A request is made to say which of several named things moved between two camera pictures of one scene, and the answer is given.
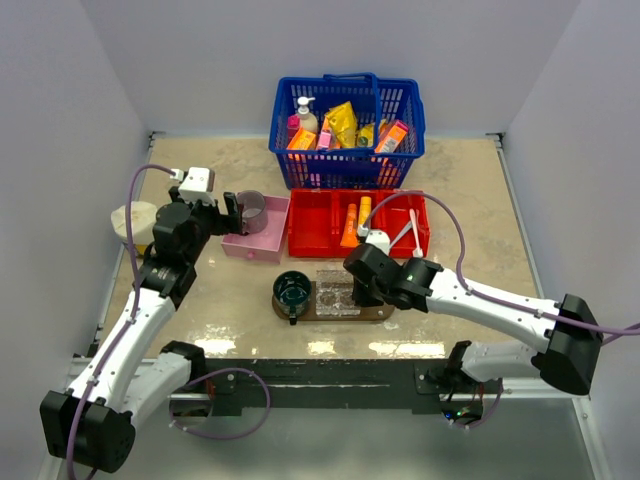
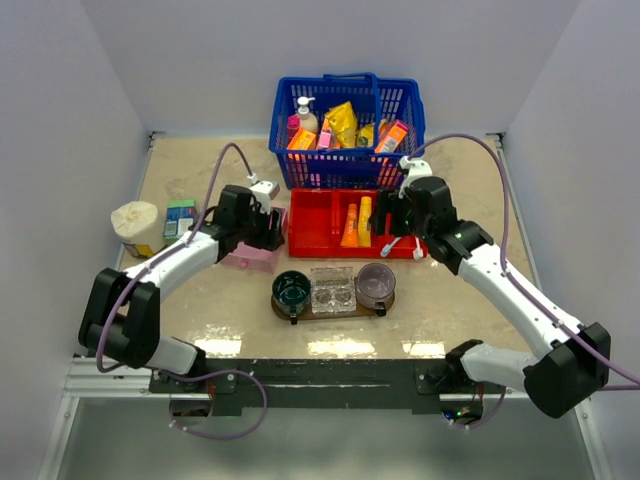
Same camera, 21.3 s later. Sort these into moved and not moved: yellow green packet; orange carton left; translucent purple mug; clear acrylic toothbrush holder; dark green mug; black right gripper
Moved: black right gripper; translucent purple mug
Not moved: dark green mug; clear acrylic toothbrush holder; orange carton left; yellow green packet
